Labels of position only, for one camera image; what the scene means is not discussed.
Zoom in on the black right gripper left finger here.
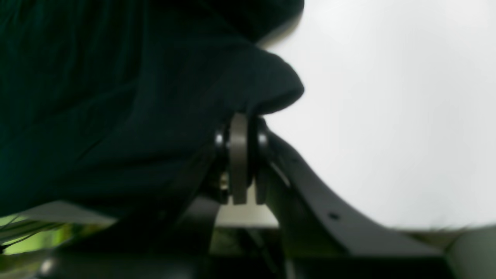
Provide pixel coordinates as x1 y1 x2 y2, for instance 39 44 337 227
163 113 248 255

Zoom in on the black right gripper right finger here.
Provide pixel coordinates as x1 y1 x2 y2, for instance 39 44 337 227
254 118 446 279

